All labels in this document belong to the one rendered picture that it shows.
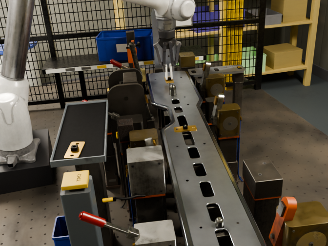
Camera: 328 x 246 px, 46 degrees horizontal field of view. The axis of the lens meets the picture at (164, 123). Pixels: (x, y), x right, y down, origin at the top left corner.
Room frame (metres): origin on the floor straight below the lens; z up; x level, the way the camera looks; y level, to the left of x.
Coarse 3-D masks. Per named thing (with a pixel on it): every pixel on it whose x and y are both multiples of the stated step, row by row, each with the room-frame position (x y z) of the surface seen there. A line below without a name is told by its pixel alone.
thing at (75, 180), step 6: (66, 174) 0.78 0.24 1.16; (72, 174) 0.77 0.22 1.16; (78, 174) 0.77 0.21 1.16; (84, 174) 0.77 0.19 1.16; (66, 180) 0.75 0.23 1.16; (72, 180) 0.75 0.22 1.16; (78, 180) 0.75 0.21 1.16; (84, 180) 0.75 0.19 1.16; (66, 186) 0.73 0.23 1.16; (72, 186) 0.73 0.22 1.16; (78, 186) 0.73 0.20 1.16; (84, 186) 0.73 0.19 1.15
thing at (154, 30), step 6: (156, 30) 2.00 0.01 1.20; (156, 36) 2.00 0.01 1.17; (156, 42) 2.00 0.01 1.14; (162, 48) 2.01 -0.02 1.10; (174, 48) 2.01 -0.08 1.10; (156, 54) 2.00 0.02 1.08; (162, 54) 2.01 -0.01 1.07; (168, 54) 2.01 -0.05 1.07; (174, 54) 2.01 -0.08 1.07; (156, 60) 2.00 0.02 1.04; (162, 60) 2.00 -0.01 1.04; (168, 60) 2.01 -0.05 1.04; (174, 60) 2.01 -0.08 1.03; (156, 66) 2.00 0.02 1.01; (162, 66) 2.00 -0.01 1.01; (168, 66) 2.01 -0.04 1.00
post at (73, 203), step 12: (72, 192) 0.73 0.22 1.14; (84, 192) 0.73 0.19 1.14; (72, 204) 0.72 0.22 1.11; (84, 204) 0.73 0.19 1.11; (96, 204) 0.79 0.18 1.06; (72, 216) 0.72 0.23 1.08; (72, 228) 0.72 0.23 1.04; (84, 228) 0.72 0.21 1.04; (96, 228) 0.73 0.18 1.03; (72, 240) 0.72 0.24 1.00; (84, 240) 0.72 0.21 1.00; (96, 240) 0.73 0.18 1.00
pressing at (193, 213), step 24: (168, 72) 1.92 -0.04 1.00; (168, 96) 1.60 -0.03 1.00; (192, 96) 1.58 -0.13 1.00; (192, 120) 1.35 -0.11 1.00; (168, 144) 1.17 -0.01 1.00; (216, 144) 1.15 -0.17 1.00; (168, 168) 1.02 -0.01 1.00; (192, 168) 1.01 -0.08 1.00; (216, 168) 1.00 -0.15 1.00; (192, 192) 0.89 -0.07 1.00; (216, 192) 0.88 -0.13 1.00; (240, 192) 0.88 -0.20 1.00; (192, 216) 0.79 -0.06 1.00; (240, 216) 0.78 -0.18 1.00; (192, 240) 0.70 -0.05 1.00; (216, 240) 0.70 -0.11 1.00; (240, 240) 0.69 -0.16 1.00; (264, 240) 0.69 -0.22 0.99
